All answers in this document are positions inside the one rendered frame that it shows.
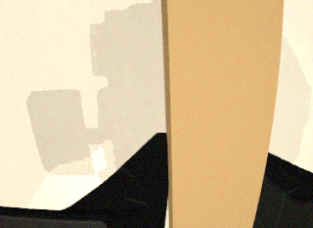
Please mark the tan wooden rail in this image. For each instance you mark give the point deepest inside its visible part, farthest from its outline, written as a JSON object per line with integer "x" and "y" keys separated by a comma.
{"x": 221, "y": 68}

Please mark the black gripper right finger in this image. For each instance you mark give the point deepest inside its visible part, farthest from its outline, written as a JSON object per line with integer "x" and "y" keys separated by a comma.
{"x": 286, "y": 199}

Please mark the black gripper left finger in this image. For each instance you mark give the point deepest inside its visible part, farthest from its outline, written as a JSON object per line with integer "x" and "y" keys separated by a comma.
{"x": 135, "y": 196}

